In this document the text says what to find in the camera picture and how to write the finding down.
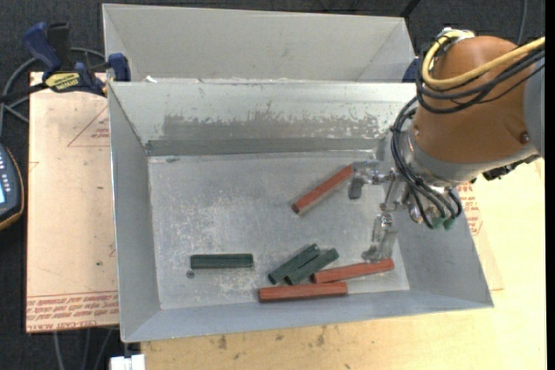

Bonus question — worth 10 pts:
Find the brown cardboard board, red print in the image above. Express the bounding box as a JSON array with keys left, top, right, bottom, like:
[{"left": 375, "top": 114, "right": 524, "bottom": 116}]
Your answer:
[{"left": 25, "top": 71, "right": 506, "bottom": 334}]

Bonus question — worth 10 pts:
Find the red-brown flat block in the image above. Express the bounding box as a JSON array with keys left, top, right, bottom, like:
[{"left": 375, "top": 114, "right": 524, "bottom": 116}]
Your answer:
[
  {"left": 291, "top": 164, "right": 356, "bottom": 216},
  {"left": 311, "top": 257, "right": 396, "bottom": 285},
  {"left": 258, "top": 280, "right": 349, "bottom": 304}
]

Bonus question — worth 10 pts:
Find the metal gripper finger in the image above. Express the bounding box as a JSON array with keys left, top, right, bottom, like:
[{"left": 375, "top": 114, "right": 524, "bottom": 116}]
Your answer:
[
  {"left": 348, "top": 160, "right": 385, "bottom": 201},
  {"left": 362, "top": 212, "right": 399, "bottom": 264}
]

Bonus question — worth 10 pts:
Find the grey metal bin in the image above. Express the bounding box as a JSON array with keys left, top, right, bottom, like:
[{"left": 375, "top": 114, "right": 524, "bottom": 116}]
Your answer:
[{"left": 101, "top": 3, "right": 494, "bottom": 344}]

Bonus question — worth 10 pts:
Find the dark green flat block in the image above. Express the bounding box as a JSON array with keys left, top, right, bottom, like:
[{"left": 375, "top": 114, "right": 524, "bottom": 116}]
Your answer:
[
  {"left": 267, "top": 243, "right": 323, "bottom": 286},
  {"left": 284, "top": 247, "right": 341, "bottom": 287},
  {"left": 189, "top": 253, "right": 255, "bottom": 270}
]

